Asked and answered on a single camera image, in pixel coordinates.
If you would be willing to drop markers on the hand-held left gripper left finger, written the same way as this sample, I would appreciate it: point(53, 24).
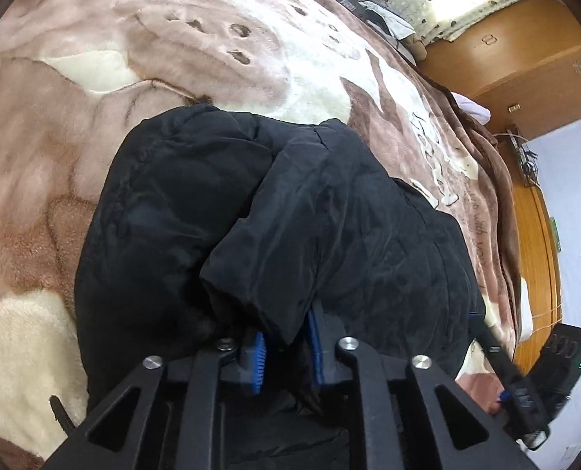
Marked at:
point(255, 363)

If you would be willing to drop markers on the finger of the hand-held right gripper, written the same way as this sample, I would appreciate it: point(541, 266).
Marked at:
point(496, 357)

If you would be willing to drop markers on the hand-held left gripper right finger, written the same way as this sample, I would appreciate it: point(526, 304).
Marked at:
point(316, 347)

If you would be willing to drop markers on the black puffer jacket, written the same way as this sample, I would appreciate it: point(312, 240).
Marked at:
point(319, 215)

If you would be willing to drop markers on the pile of folded clothes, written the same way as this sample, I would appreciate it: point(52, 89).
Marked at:
point(383, 17)

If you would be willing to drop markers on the white pillow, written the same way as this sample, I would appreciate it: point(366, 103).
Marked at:
point(528, 311)

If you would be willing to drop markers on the wooden headboard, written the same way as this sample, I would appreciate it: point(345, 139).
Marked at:
point(537, 254)

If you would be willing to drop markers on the green sticker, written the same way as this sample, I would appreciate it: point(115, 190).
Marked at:
point(555, 235)

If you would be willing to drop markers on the plain brown blanket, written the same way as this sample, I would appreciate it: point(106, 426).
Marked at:
point(486, 156)

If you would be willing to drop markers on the white cloth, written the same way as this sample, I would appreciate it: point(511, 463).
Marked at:
point(471, 107)

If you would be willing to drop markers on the wooden wardrobe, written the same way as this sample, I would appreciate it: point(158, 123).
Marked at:
point(515, 49)

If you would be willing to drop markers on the printed plush blanket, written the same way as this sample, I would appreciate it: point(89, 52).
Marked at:
point(124, 49)

